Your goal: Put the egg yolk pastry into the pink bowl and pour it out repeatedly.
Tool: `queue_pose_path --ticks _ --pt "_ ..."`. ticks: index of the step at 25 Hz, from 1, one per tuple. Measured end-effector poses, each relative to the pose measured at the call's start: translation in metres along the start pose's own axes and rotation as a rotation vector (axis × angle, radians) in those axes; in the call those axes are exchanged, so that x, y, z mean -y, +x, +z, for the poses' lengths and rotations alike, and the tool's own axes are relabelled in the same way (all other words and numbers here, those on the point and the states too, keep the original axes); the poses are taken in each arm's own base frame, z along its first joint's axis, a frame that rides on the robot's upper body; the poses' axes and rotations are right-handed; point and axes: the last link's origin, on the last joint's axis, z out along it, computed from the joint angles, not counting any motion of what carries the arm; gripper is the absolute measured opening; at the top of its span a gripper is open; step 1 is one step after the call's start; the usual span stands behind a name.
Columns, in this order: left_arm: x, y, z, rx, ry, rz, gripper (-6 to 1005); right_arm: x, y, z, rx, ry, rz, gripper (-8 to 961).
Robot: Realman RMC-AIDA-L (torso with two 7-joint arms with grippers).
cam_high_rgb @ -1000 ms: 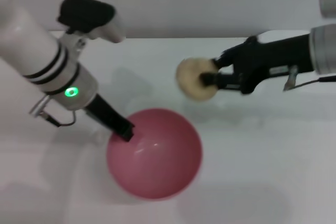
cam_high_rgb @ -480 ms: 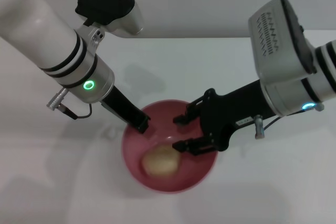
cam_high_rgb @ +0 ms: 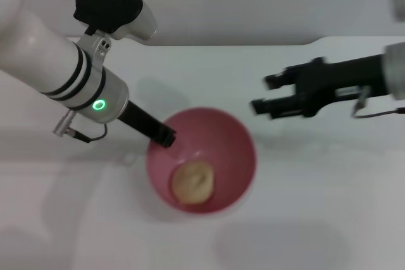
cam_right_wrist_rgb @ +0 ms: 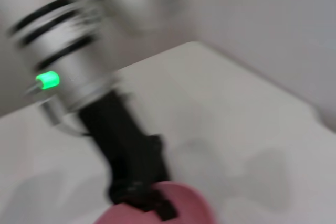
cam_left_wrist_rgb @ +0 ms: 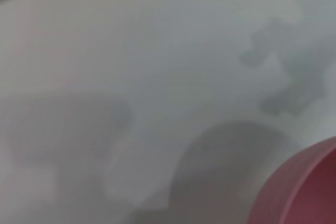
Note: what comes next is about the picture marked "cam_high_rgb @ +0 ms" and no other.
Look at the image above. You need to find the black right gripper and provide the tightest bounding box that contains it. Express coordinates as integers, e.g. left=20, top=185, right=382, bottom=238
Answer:
left=251, top=54, right=387, bottom=121

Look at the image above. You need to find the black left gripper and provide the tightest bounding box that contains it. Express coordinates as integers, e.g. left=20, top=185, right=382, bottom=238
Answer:
left=118, top=101, right=177, bottom=149

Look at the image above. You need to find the beige egg yolk pastry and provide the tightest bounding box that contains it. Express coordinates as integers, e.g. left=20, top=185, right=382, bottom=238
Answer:
left=171, top=161, right=215, bottom=205

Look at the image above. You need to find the pink plastic bowl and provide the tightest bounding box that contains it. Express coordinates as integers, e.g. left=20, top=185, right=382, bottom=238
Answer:
left=145, top=107, right=257, bottom=216

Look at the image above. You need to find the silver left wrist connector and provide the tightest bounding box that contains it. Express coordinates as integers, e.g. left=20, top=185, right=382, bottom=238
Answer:
left=52, top=108, right=77, bottom=137

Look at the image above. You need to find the thin black left wrist cable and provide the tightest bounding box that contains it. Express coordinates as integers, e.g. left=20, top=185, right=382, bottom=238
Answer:
left=71, top=123, right=108, bottom=143

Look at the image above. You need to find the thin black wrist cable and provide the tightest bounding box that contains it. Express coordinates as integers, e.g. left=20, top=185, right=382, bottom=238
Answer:
left=351, top=86, right=405, bottom=120
left=71, top=123, right=108, bottom=143

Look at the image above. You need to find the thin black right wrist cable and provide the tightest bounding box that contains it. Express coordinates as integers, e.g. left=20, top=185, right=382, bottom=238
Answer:
left=351, top=86, right=405, bottom=120

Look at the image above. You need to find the silver left camera bracket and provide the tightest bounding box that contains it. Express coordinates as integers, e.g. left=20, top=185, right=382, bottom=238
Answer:
left=76, top=28, right=113, bottom=63

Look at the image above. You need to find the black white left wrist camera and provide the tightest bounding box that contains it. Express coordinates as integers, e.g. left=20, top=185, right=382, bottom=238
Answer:
left=73, top=0, right=158, bottom=43

